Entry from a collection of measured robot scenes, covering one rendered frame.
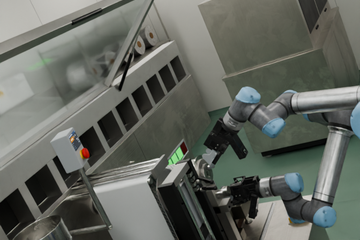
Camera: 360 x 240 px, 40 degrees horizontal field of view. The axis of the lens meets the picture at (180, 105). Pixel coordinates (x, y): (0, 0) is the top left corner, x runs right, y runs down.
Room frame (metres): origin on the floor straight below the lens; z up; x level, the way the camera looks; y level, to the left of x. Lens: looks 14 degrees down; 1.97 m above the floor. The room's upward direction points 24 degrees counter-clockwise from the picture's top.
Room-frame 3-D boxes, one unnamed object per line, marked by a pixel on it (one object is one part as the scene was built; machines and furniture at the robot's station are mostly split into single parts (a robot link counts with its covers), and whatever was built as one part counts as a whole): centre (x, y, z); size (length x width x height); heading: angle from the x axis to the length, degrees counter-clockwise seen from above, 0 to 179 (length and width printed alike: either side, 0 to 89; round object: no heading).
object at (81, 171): (1.29, 0.32, 1.51); 0.02 x 0.02 x 0.20
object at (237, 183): (1.75, -0.11, 1.12); 0.12 x 0.08 x 0.09; 61
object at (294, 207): (1.66, -0.25, 1.01); 0.11 x 0.08 x 0.11; 23
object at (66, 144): (1.29, 0.31, 1.66); 0.07 x 0.07 x 0.10; 80
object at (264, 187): (1.71, -0.17, 1.11); 0.08 x 0.05 x 0.08; 151
